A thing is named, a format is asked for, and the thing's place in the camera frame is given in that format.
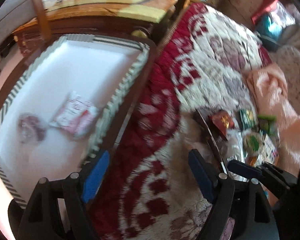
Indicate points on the red floral plush blanket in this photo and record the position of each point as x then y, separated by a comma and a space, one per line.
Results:
149, 191

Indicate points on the marble top coffee table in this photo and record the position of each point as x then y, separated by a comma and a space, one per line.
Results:
141, 12

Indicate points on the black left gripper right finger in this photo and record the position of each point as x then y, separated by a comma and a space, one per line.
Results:
240, 210

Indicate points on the red hanging bag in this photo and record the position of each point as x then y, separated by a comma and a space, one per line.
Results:
265, 7

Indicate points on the green striped cardboard box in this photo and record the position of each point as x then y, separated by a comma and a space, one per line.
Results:
101, 69

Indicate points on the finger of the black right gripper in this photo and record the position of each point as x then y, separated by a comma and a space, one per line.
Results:
277, 181

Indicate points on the teal plastic bag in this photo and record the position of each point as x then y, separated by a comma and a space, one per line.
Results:
267, 29

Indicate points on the dark brown long snack package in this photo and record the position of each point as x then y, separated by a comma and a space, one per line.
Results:
208, 135

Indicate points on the floral sofa cushion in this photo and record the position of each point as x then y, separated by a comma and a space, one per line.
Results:
287, 57

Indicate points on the wooden chair frame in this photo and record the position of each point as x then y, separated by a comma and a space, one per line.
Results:
15, 13

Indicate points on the round green white snack packet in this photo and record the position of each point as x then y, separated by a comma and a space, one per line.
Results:
252, 143

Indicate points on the pink satin cloth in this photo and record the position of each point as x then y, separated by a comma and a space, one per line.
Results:
270, 91

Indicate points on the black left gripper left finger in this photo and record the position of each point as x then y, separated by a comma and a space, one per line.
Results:
57, 209

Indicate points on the red gold snack packet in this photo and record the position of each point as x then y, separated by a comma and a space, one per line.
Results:
222, 121

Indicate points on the white pink snack pouch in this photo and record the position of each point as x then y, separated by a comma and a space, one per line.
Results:
75, 116

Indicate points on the clear bag of red dates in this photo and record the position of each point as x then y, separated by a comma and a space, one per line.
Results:
31, 128

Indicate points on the dark green snack packet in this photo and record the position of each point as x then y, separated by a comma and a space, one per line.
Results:
247, 118

